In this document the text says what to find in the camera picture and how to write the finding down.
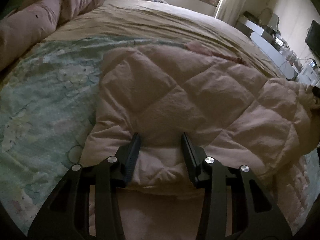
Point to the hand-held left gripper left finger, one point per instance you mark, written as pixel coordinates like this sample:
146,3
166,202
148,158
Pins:
131,160

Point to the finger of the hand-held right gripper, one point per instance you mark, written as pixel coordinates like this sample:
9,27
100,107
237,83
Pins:
317,91

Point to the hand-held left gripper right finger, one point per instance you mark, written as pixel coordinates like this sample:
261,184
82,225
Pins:
191,160

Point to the pink quilted coat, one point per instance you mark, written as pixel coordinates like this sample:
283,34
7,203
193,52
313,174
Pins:
187,100

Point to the white drawer cabinet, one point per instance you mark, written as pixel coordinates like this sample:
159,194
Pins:
310,76

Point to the small screen device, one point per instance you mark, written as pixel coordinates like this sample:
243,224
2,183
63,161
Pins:
313,63

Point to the black television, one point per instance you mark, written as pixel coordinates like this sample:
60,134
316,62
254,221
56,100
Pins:
313,36

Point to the round backed chair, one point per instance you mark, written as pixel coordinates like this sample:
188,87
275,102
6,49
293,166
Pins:
271,21

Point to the white desk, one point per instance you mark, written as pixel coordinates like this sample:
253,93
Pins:
250,23

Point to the bed with patterned sheet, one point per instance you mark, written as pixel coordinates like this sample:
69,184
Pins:
50,92

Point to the white curtain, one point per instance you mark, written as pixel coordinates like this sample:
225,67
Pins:
228,2

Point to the pink rolled duvet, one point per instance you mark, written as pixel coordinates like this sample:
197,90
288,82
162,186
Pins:
37,12

